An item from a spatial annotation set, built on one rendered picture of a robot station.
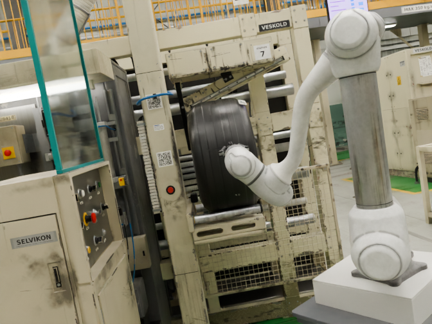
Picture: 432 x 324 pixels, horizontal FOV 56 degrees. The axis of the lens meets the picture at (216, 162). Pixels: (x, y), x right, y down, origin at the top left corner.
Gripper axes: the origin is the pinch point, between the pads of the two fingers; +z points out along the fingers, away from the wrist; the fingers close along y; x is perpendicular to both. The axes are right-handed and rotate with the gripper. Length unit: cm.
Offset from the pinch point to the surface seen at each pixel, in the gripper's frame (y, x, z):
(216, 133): 5.4, -5.7, 6.9
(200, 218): 20.1, 35.2, 11.3
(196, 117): 13.2, -13.3, 15.3
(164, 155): 32.2, 3.2, 23.5
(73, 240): 59, 12, -52
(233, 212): 3.4, 35.0, 11.4
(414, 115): -299, 81, 408
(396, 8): -410, -91, 662
